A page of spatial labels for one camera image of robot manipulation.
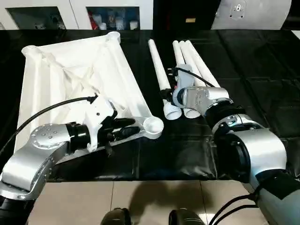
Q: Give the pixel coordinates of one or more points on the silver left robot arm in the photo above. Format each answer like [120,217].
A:
[25,164]

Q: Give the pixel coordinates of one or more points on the dark right robot foot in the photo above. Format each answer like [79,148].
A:
[187,218]

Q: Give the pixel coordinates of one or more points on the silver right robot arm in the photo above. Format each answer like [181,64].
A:
[257,150]

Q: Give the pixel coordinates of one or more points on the white flat board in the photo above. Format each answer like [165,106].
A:
[296,34]

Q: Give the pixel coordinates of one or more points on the dark robot foot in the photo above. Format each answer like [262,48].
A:
[116,218]
[187,218]

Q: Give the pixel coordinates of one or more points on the white plastic table top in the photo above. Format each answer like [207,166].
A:
[70,58]

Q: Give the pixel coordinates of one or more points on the white plastic bottle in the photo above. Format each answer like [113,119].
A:
[102,26]
[133,25]

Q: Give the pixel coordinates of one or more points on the dark left robot foot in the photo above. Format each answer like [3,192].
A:
[116,218]

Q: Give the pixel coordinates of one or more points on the red bottle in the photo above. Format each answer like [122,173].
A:
[93,22]

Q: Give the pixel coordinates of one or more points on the white plastic table leg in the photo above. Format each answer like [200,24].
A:
[158,68]
[199,63]
[178,54]
[187,56]

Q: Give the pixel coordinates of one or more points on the small gold label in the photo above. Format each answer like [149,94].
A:
[190,20]

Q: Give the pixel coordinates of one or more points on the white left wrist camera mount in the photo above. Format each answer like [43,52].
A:
[98,112]

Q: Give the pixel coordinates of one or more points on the white glass-door cabinet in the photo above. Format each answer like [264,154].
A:
[75,11]

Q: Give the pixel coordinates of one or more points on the white curved plastic panel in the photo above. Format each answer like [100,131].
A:
[250,16]

